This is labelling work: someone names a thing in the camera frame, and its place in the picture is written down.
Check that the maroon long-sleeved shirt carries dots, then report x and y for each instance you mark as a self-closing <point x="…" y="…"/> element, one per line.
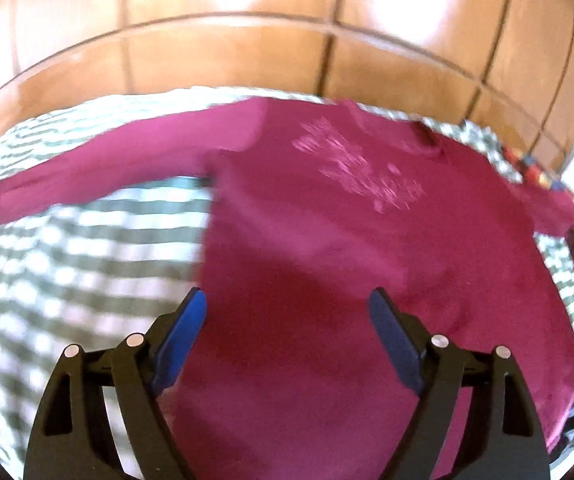
<point x="317" y="240"/>

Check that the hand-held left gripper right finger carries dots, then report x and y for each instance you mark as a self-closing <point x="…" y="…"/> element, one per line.
<point x="394" y="335"/>

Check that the green white checked blanket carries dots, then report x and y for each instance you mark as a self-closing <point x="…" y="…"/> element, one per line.
<point x="92" y="250"/>

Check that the wooden panelled headboard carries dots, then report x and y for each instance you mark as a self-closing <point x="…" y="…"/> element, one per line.
<point x="217" y="60"/>

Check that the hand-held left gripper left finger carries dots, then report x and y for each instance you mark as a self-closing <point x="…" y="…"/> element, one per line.
<point x="179" y="340"/>

